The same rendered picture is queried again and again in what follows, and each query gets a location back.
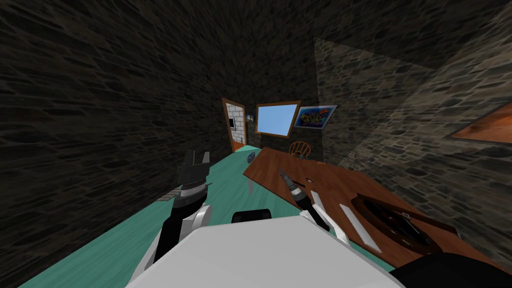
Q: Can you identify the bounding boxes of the dark brown oval tray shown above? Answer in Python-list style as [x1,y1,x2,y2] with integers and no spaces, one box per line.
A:
[351,192,460,256]

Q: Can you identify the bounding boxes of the wood-framed doorway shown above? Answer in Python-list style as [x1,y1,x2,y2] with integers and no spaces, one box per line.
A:
[221,97,248,153]

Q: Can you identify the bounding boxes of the orange-brown wall panel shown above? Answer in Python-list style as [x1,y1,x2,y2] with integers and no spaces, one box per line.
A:
[444,101,512,145]

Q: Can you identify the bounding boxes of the brown wooden chair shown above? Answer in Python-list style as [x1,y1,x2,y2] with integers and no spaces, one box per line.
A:
[288,140,313,160]

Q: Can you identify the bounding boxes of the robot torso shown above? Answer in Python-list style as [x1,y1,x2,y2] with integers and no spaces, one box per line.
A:
[123,208,406,288]

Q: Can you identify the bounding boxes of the wood-framed window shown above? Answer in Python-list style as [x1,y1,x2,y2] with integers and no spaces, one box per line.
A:
[255,100,303,139]

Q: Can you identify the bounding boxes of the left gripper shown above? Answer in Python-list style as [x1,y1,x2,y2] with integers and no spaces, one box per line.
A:
[177,149,211,189]

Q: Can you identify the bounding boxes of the white flat bar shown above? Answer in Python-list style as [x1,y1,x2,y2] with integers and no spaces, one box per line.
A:
[309,190,350,246]
[338,203,382,254]

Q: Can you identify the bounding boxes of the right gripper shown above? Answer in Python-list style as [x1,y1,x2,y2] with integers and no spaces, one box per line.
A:
[278,167,300,193]

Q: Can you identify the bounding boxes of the colourful wall picture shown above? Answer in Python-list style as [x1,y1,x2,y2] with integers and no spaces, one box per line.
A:
[293,104,339,131]

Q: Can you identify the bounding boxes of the brown wooden table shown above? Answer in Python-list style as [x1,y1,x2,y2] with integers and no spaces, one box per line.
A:
[242,146,512,278]

